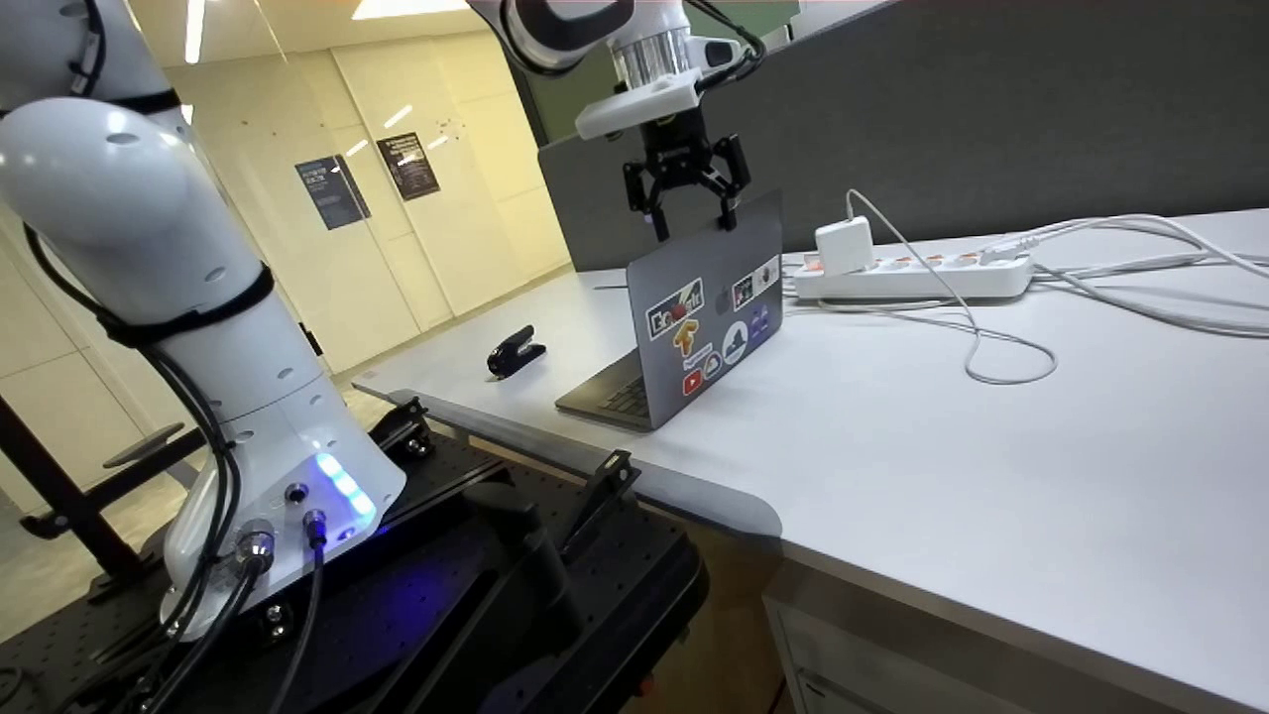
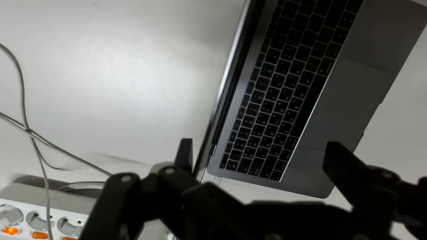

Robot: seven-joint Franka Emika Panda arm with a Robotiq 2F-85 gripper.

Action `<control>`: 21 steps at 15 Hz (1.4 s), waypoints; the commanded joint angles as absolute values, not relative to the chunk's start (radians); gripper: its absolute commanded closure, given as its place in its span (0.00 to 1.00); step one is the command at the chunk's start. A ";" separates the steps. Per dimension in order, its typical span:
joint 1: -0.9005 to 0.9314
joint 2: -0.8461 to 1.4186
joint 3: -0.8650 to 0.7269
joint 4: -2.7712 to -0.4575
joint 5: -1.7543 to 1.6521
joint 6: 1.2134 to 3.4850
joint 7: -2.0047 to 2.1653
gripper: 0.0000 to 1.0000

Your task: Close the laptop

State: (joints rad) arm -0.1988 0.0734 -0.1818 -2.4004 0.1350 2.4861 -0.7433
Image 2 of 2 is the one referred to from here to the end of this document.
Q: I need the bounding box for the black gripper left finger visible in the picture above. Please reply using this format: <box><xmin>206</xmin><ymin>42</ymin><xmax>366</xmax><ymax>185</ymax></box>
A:
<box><xmin>79</xmin><ymin>138</ymin><xmax>250</xmax><ymax>240</ymax></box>

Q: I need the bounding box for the white power strip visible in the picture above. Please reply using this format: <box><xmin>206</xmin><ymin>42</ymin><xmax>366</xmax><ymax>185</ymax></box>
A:
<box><xmin>0</xmin><ymin>180</ymin><xmax>96</xmax><ymax>240</ymax></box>

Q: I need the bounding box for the white charger cable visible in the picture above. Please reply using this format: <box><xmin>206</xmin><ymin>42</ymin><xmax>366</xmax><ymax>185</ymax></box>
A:
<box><xmin>0</xmin><ymin>42</ymin><xmax>112</xmax><ymax>240</ymax></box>

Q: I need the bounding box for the grey laptop with stickers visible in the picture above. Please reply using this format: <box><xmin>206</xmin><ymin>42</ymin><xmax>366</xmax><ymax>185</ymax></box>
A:
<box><xmin>194</xmin><ymin>0</ymin><xmax>427</xmax><ymax>197</ymax></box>

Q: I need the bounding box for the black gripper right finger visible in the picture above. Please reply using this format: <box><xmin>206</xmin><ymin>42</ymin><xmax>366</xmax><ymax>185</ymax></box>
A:
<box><xmin>323</xmin><ymin>141</ymin><xmax>427</xmax><ymax>240</ymax></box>

